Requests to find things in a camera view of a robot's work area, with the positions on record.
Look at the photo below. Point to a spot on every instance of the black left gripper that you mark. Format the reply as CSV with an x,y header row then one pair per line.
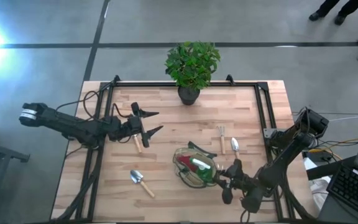
x,y
129,126

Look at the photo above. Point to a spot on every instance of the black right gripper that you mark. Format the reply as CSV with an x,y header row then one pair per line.
x,y
239,182

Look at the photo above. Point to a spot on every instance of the beige green canvas gardening bag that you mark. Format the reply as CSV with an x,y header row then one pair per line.
x,y
194,180

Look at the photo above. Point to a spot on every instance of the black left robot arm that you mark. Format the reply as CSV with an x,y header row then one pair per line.
x,y
73,126

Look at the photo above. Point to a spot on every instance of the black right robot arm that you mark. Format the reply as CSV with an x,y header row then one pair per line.
x,y
291,146

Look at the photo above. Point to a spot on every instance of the white plastic bag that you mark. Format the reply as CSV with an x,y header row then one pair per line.
x,y
317,186

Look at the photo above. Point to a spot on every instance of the green spray bottle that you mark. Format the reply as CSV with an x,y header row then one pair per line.
x,y
205,175

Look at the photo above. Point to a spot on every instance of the green potted plant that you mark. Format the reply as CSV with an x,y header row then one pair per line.
x,y
191,62

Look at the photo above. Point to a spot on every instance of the black power box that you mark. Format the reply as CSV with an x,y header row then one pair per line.
x,y
319,155

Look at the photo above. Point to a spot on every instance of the black laptop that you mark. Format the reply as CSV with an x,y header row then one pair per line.
x,y
353,189

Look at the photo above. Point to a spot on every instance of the black metal floor stand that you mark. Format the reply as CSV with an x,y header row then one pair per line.
x,y
8,153

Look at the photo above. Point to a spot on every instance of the person's feet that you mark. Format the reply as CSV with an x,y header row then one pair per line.
x,y
337,9

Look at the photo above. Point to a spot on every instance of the black aluminium table frame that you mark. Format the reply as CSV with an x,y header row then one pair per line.
x,y
141,84

